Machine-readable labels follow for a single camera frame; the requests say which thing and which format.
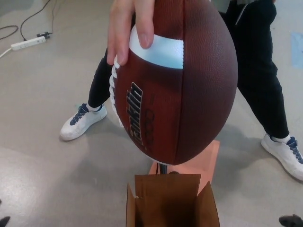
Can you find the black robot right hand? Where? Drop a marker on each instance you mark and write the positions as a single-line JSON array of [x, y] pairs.
[[292, 221]]

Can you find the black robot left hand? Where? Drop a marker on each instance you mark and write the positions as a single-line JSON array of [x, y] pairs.
[[4, 222]]

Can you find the person's right hand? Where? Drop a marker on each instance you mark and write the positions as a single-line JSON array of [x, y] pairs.
[[123, 28]]

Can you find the brown Franklin football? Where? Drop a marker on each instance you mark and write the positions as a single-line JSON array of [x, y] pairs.
[[201, 94]]

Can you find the person's black trousers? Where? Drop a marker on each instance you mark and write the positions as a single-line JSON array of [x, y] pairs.
[[255, 71]]

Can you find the white sneaker blue laces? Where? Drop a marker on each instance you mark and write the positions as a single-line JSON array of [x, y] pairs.
[[80, 123], [284, 156]]

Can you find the black plug adapter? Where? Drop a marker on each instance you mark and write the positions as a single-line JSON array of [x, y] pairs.
[[45, 34]]

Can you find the white power strip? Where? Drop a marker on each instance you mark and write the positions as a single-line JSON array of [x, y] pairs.
[[28, 43]]

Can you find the brown cardboard box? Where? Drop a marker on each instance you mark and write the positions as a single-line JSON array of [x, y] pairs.
[[165, 189]]

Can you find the black air pump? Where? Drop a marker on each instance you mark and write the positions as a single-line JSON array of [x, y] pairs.
[[163, 169]]

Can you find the blue floor sheet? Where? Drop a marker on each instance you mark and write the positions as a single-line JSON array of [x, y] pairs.
[[297, 49]]

